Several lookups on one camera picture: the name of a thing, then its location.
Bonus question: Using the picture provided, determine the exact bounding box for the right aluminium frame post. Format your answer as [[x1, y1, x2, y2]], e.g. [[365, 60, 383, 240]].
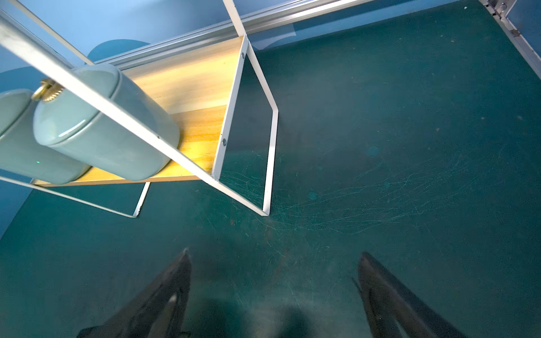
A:
[[480, 0, 540, 77]]

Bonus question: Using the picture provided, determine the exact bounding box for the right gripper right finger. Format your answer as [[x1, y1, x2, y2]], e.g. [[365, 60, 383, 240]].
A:
[[357, 252, 465, 337]]

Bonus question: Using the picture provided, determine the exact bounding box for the back aluminium frame bar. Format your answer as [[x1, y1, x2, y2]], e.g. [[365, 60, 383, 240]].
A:
[[98, 1, 364, 70]]

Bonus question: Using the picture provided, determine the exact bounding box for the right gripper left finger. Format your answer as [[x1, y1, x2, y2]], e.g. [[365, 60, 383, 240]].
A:
[[77, 249, 192, 337]]

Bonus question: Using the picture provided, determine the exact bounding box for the wooden two-tier shelf white frame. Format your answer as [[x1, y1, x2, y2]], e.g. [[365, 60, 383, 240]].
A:
[[1, 1, 279, 216]]

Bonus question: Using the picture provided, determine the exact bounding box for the grey-blue canister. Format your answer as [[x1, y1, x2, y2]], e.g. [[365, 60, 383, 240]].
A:
[[1, 89, 90, 184], [33, 64, 182, 181]]

